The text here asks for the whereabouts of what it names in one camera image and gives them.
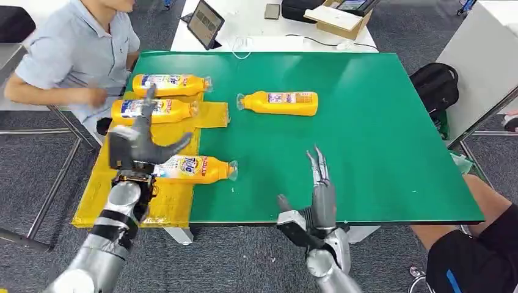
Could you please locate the orange drink bottle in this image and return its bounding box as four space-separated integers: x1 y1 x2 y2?
236 90 319 118
152 154 239 186
131 73 214 99
111 98 200 126

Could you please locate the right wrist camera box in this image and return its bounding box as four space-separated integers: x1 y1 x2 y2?
276 209 326 249

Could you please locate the white table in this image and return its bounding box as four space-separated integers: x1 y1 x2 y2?
170 0 380 54

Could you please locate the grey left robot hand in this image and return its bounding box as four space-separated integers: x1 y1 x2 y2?
108 84 194 171

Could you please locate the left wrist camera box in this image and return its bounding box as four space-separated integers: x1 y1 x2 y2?
108 125 139 171

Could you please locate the green table mat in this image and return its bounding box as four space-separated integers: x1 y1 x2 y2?
126 50 486 226

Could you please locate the white table leg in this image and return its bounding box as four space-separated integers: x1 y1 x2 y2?
163 226 195 247
344 225 382 246

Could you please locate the black backpack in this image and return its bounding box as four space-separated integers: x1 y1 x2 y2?
409 62 461 123

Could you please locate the black cable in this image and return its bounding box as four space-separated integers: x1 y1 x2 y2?
283 34 379 52

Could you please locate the metal frame desk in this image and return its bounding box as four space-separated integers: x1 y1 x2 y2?
0 42 103 252

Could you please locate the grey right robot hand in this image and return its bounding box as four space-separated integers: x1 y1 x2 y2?
277 146 338 232

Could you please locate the black cushion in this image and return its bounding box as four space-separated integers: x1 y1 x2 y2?
0 5 37 44

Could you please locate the tablet on stand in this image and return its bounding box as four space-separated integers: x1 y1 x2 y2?
181 0 226 51

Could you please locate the cardboard box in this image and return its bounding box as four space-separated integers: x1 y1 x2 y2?
303 0 373 42

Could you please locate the grey phone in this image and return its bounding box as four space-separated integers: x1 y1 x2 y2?
264 3 281 21

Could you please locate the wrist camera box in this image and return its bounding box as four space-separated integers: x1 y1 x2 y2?
276 209 326 249
108 125 139 171

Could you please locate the yellow sheet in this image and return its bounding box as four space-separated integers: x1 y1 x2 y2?
71 90 231 230

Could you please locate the person in black shorts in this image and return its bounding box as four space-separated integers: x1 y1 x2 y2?
410 173 518 293

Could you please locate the black device on box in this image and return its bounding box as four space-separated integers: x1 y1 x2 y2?
335 0 382 17

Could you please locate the black bag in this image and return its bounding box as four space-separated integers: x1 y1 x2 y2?
281 0 326 24

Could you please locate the white cable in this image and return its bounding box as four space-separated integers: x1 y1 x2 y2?
231 36 254 60

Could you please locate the person seated beside table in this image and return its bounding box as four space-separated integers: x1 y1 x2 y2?
3 0 142 137

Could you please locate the grey side table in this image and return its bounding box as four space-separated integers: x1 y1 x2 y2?
436 0 518 150

